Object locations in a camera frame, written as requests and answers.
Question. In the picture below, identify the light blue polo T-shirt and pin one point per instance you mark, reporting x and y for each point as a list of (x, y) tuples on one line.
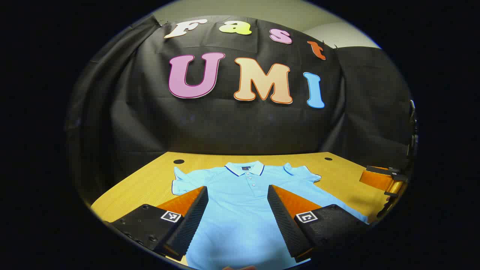
[(240, 210)]

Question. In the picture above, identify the black backdrop cloth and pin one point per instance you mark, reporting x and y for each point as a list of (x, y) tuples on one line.
[(243, 127)]

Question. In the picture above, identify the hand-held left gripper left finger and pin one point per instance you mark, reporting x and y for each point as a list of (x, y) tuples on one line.
[(189, 225)]

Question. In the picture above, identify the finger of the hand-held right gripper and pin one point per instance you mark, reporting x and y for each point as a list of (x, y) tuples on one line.
[(386, 173), (392, 204)]

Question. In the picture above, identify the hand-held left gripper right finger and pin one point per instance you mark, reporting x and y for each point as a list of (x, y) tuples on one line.
[(285, 225)]

